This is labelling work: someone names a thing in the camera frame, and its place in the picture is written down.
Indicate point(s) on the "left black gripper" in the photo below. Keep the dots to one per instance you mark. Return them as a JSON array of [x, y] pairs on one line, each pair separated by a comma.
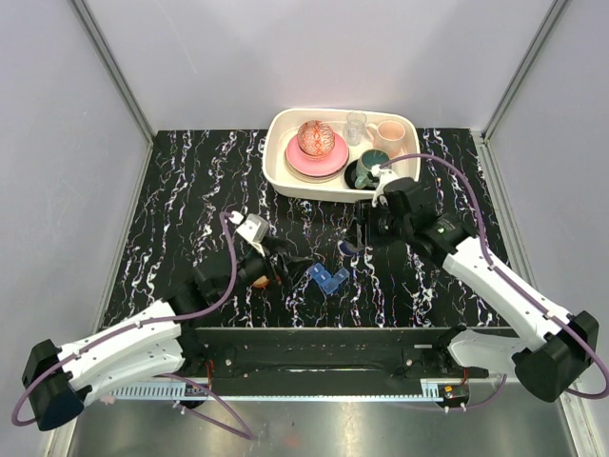
[[295, 267]]

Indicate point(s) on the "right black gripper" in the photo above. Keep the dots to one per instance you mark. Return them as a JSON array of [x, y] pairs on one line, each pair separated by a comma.
[[365, 213]]

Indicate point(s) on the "blue pill organizer box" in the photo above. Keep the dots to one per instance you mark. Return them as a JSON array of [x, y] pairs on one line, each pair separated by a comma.
[[326, 281]]

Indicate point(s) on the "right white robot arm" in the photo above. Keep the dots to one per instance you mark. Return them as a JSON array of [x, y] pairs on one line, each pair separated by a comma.
[[552, 347]]

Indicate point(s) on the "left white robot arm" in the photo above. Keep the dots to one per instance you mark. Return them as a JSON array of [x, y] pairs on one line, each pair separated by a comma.
[[60, 382]]

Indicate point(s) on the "black saucer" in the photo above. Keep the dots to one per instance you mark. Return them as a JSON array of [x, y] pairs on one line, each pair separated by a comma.
[[350, 177]]

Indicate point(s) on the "green ceramic mug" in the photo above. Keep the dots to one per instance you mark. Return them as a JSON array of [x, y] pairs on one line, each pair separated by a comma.
[[363, 171]]

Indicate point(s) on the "cream plate under pink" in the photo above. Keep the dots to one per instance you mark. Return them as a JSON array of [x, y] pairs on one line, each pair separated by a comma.
[[311, 179]]

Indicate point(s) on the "white rectangular dish tub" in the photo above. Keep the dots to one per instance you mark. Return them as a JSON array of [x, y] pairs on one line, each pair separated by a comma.
[[285, 125]]

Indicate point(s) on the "pink ceramic mug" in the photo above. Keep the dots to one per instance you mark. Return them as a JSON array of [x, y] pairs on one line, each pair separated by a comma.
[[387, 136]]

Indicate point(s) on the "orange patterned bowl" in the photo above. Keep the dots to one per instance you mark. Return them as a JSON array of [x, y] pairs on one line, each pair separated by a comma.
[[316, 139]]

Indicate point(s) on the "clear drinking glass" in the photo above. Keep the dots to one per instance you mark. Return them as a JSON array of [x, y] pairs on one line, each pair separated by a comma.
[[354, 128]]

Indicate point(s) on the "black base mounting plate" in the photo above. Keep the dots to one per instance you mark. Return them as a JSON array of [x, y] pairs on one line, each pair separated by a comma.
[[321, 362]]

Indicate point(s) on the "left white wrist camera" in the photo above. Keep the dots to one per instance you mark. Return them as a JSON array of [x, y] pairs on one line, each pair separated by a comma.
[[251, 228]]

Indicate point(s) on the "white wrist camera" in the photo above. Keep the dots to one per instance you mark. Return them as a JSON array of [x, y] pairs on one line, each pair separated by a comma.
[[385, 175], [251, 228]]

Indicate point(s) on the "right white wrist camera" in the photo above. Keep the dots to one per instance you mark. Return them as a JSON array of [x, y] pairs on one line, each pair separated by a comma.
[[385, 175]]

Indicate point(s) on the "white slotted cable duct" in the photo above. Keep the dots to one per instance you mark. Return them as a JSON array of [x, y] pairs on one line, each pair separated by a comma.
[[177, 391]]

